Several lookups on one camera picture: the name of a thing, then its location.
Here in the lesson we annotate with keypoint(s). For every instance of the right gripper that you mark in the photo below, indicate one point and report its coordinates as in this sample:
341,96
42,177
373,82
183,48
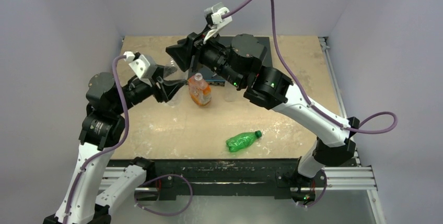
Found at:
193,52

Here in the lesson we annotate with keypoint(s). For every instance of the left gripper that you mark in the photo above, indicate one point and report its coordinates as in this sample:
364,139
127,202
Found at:
165,90

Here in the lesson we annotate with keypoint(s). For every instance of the orange label plastic bottle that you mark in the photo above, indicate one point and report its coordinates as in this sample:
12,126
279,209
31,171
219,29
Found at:
199,90

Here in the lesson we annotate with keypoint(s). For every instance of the slim clear plastic bottle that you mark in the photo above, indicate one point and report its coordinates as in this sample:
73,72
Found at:
173,72

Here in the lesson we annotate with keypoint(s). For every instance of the large clear plastic bottle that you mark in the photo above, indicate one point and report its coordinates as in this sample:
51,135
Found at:
229,95

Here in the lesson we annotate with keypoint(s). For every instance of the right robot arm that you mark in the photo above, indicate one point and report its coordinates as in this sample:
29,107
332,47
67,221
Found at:
273,90

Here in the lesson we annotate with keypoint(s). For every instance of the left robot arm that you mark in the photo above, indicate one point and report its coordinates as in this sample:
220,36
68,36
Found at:
102,131

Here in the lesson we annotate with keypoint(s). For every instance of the green plastic bottle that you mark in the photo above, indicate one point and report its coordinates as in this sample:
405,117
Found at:
242,141

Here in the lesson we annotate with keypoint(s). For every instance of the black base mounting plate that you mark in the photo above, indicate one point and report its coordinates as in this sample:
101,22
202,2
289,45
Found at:
275,177

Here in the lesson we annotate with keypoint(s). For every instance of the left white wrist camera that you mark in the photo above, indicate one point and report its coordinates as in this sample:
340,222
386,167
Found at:
142,65

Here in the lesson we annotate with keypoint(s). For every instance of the black network switch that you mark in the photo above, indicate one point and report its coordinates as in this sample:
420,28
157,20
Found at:
216,80

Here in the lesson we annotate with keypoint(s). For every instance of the aluminium frame rail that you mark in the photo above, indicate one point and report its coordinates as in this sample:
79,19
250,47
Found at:
341,178

